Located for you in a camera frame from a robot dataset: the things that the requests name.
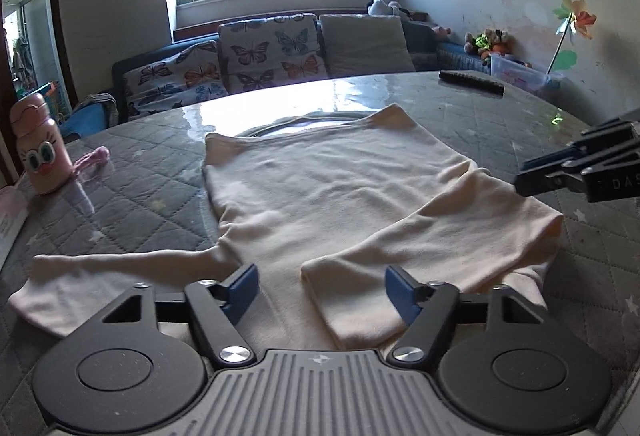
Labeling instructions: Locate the black and white plush toy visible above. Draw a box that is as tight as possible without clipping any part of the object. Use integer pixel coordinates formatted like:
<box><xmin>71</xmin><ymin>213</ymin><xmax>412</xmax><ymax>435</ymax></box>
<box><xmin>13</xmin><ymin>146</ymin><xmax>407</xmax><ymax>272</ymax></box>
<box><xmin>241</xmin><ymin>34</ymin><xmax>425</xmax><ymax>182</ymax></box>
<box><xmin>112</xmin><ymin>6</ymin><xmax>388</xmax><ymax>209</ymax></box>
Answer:
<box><xmin>366</xmin><ymin>0</ymin><xmax>407</xmax><ymax>17</ymax></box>

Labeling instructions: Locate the colourful paper pinwheel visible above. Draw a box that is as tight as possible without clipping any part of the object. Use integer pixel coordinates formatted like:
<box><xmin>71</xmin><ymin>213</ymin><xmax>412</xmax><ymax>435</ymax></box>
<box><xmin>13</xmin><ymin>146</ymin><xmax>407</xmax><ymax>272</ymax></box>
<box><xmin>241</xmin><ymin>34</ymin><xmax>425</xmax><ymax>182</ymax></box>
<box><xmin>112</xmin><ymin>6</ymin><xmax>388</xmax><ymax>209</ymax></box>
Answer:
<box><xmin>546</xmin><ymin>0</ymin><xmax>598</xmax><ymax>76</ymax></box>

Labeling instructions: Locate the butterfly print cushion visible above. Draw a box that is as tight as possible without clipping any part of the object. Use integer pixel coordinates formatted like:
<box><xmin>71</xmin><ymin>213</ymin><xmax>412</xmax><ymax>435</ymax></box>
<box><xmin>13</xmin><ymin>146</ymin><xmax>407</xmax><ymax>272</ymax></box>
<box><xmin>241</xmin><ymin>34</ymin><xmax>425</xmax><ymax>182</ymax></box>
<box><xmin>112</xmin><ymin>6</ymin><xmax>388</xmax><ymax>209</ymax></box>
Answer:
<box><xmin>123</xmin><ymin>40</ymin><xmax>230</xmax><ymax>119</ymax></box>
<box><xmin>218</xmin><ymin>13</ymin><xmax>328</xmax><ymax>95</ymax></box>

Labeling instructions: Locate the grey cushion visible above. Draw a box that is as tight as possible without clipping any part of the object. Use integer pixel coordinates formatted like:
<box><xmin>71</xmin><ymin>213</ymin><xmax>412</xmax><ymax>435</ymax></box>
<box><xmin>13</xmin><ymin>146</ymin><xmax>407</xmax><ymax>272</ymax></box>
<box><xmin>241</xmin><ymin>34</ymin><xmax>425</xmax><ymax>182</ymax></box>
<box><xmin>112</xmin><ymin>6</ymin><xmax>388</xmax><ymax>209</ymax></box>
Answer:
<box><xmin>319</xmin><ymin>13</ymin><xmax>417</xmax><ymax>78</ymax></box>

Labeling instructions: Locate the cream long-sleeve shirt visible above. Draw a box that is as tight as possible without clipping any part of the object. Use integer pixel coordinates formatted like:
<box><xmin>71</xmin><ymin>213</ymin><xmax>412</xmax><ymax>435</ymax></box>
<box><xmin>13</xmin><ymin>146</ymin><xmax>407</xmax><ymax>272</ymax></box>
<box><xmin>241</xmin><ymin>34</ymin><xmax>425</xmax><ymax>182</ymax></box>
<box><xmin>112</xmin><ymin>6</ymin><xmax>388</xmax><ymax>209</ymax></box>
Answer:
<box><xmin>7</xmin><ymin>103</ymin><xmax>565</xmax><ymax>351</ymax></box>

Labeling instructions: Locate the clear plastic storage box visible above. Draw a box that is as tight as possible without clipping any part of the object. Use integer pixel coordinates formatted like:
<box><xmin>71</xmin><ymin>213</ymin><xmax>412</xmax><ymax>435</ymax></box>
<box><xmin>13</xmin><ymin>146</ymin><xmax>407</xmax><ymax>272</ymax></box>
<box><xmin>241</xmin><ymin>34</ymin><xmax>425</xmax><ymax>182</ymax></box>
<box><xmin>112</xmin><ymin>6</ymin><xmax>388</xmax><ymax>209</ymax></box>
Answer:
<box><xmin>490</xmin><ymin>53</ymin><xmax>566</xmax><ymax>100</ymax></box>

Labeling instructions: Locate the round glass turntable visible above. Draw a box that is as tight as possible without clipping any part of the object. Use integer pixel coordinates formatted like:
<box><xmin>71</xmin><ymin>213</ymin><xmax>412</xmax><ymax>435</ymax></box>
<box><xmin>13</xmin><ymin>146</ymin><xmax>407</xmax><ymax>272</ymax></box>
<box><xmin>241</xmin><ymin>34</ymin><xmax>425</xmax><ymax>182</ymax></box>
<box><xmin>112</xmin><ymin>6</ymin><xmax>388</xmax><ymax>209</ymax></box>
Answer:
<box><xmin>234</xmin><ymin>111</ymin><xmax>372</xmax><ymax>138</ymax></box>

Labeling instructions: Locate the dark blue sofa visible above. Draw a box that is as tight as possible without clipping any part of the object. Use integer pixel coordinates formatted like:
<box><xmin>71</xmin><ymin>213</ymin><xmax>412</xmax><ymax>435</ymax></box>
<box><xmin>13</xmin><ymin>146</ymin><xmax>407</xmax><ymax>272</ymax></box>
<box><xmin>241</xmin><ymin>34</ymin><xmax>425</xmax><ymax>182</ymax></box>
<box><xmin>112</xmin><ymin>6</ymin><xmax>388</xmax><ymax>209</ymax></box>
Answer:
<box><xmin>65</xmin><ymin>19</ymin><xmax>493</xmax><ymax>137</ymax></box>

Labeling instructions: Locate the pink bottle strap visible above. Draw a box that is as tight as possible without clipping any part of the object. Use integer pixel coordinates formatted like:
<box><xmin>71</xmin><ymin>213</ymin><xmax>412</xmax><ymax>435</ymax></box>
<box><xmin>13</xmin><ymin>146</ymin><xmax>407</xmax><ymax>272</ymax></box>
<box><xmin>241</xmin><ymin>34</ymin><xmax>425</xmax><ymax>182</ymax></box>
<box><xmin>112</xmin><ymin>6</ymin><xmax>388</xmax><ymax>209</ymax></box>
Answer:
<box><xmin>70</xmin><ymin>145</ymin><xmax>111</xmax><ymax>178</ymax></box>

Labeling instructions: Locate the pink cartoon water bottle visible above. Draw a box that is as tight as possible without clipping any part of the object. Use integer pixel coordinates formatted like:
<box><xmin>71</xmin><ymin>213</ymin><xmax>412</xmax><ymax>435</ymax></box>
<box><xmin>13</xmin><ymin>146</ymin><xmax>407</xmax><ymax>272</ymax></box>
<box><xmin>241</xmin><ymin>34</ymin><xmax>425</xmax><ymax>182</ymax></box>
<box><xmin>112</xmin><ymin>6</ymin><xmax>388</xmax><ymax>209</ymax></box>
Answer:
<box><xmin>9</xmin><ymin>92</ymin><xmax>72</xmax><ymax>195</ymax></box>

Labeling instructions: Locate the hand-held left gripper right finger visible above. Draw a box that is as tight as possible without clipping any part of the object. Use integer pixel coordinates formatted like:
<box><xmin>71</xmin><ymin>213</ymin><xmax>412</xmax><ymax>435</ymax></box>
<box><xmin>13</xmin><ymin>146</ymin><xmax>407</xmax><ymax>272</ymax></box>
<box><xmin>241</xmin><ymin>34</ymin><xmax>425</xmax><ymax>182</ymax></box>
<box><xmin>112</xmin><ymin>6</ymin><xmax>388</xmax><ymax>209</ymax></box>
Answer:
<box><xmin>385</xmin><ymin>265</ymin><xmax>556</xmax><ymax>369</ymax></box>

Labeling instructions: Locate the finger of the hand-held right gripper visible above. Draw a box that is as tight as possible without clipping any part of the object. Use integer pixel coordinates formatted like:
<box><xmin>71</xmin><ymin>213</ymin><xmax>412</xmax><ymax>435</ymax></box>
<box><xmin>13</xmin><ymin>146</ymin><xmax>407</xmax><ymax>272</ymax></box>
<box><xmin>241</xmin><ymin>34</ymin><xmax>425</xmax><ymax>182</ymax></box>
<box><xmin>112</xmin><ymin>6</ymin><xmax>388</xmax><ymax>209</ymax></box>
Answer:
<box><xmin>566</xmin><ymin>119</ymin><xmax>635</xmax><ymax>163</ymax></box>
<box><xmin>514</xmin><ymin>147</ymin><xmax>603</xmax><ymax>198</ymax></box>

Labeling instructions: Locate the grey crumpled cloth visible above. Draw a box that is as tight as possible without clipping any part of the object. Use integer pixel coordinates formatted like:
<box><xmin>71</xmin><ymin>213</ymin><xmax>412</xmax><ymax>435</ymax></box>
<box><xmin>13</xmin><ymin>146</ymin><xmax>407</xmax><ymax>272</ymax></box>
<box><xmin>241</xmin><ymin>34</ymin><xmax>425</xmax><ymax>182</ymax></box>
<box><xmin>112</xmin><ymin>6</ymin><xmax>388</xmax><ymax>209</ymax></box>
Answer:
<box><xmin>72</xmin><ymin>92</ymin><xmax>120</xmax><ymax>129</ymax></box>

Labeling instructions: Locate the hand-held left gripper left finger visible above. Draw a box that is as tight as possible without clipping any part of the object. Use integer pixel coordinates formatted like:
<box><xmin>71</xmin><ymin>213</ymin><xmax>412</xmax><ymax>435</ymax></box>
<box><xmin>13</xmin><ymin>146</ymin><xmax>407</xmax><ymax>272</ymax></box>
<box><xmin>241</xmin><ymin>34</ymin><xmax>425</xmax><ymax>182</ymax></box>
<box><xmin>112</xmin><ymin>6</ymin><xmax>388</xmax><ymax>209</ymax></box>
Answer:
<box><xmin>90</xmin><ymin>263</ymin><xmax>260</xmax><ymax>369</ymax></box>

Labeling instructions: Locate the black remote control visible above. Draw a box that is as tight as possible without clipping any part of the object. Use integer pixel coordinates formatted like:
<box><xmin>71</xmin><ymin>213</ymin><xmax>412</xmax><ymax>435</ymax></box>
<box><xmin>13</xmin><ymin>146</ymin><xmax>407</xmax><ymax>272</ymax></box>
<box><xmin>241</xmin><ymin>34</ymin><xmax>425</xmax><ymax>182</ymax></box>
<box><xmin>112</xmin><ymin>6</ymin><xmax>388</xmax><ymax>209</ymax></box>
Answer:
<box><xmin>438</xmin><ymin>70</ymin><xmax>505</xmax><ymax>98</ymax></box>

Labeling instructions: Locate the pile of plush toys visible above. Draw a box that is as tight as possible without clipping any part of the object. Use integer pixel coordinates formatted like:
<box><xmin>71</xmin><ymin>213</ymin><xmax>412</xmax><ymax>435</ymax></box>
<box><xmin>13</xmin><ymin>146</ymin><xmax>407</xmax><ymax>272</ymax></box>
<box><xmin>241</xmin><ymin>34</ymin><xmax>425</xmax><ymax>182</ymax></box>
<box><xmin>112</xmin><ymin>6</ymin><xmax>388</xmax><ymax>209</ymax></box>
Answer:
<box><xmin>463</xmin><ymin>29</ymin><xmax>515</xmax><ymax>57</ymax></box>

